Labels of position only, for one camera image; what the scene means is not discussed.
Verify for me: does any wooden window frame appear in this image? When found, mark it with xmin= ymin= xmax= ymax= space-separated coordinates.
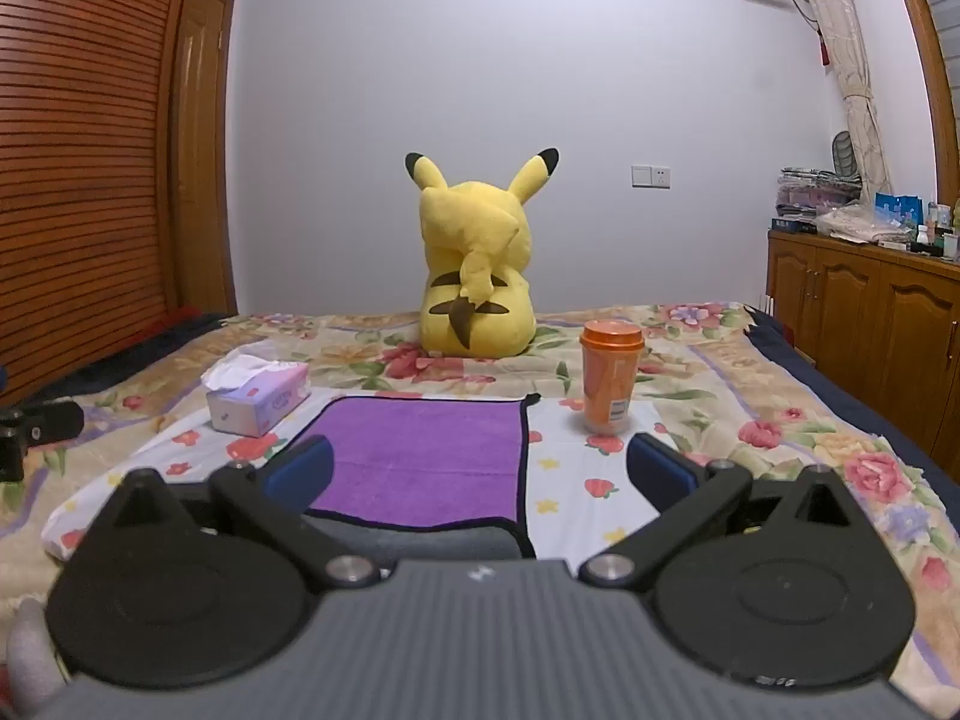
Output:
xmin=881 ymin=0 xmax=960 ymax=203

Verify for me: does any purple towel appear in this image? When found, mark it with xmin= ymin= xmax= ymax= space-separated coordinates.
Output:
xmin=285 ymin=392 xmax=542 ymax=562

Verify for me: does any wooden cabinet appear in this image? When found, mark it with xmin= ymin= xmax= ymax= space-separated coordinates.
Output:
xmin=765 ymin=229 xmax=960 ymax=473

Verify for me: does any dark cloth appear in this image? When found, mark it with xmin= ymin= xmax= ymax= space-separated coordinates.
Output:
xmin=30 ymin=307 xmax=242 ymax=402

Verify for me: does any blue gift bag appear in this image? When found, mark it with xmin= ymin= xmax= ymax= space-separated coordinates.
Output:
xmin=874 ymin=193 xmax=925 ymax=237

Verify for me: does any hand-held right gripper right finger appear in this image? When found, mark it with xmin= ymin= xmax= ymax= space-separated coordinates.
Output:
xmin=576 ymin=431 xmax=865 ymax=589

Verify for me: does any beige plastic bag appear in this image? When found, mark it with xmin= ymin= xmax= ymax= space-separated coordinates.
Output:
xmin=816 ymin=202 xmax=912 ymax=245

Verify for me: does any floral blanket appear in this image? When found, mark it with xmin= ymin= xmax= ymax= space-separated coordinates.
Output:
xmin=0 ymin=302 xmax=960 ymax=695

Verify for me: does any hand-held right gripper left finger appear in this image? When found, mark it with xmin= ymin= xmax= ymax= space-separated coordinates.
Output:
xmin=96 ymin=433 xmax=382 ymax=592

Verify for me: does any wooden louvered wardrobe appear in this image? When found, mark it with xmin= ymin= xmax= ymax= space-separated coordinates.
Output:
xmin=0 ymin=0 xmax=205 ymax=406

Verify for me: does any wooden door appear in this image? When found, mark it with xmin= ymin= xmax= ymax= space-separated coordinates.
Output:
xmin=169 ymin=0 xmax=239 ymax=316

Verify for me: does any group of small bottles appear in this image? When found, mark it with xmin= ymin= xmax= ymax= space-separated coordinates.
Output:
xmin=911 ymin=199 xmax=960 ymax=262

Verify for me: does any stack of folded cloths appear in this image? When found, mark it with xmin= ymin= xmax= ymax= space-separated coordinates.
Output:
xmin=775 ymin=167 xmax=863 ymax=222

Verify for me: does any navy bed sheet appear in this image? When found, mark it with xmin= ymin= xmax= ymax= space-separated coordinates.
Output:
xmin=742 ymin=304 xmax=960 ymax=518

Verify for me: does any yellow plush toy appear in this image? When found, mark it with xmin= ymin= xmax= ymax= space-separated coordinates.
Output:
xmin=405 ymin=148 xmax=560 ymax=358

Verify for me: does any beige patterned curtain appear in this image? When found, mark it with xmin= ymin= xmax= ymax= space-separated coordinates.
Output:
xmin=787 ymin=0 xmax=893 ymax=200

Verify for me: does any tissue box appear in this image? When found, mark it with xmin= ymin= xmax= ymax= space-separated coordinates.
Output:
xmin=201 ymin=352 xmax=311 ymax=437

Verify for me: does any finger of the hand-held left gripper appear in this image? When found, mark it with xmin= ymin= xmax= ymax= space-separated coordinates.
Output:
xmin=0 ymin=400 xmax=85 ymax=482

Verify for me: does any orange lidded cup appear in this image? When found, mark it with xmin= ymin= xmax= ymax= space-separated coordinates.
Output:
xmin=579 ymin=319 xmax=646 ymax=436

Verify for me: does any white strawberry print sheet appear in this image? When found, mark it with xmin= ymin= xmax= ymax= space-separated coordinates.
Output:
xmin=41 ymin=382 xmax=725 ymax=567

